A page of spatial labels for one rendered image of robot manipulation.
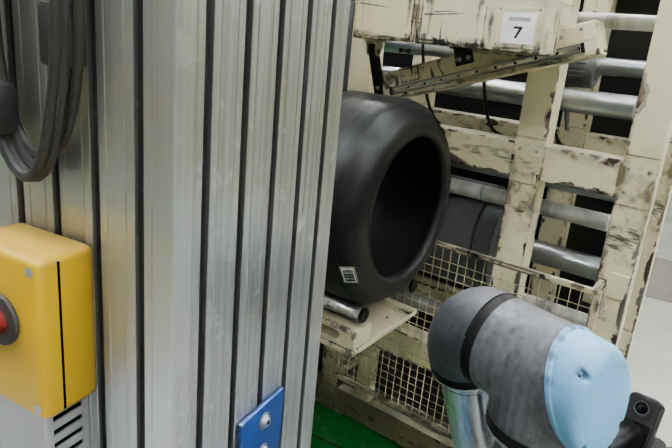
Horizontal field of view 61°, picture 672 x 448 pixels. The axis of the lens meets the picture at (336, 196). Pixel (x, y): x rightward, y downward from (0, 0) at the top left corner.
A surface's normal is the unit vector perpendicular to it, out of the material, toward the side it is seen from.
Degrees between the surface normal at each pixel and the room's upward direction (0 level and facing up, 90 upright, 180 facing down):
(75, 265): 90
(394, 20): 90
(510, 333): 45
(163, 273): 90
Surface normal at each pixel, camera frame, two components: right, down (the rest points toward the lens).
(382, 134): 0.33, -0.36
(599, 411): 0.60, 0.14
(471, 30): -0.60, 0.17
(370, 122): -0.04, -0.62
